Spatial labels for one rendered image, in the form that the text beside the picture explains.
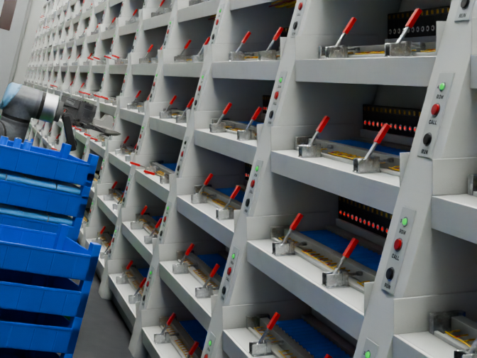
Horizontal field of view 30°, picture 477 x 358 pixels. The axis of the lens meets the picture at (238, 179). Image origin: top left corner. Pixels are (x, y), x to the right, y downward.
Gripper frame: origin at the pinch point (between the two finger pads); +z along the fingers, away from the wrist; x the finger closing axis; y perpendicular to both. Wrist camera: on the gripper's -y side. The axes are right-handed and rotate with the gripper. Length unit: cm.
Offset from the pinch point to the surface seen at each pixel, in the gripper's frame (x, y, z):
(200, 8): -4.7, 46.7, 13.9
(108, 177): 100, -21, 19
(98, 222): 101, -42, 20
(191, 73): -13.6, 25.5, 15.2
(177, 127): -16.6, 8.0, 15.1
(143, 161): 30.1, -7.2, 17.7
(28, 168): -72, -12, -29
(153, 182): -4.6, -11.2, 15.7
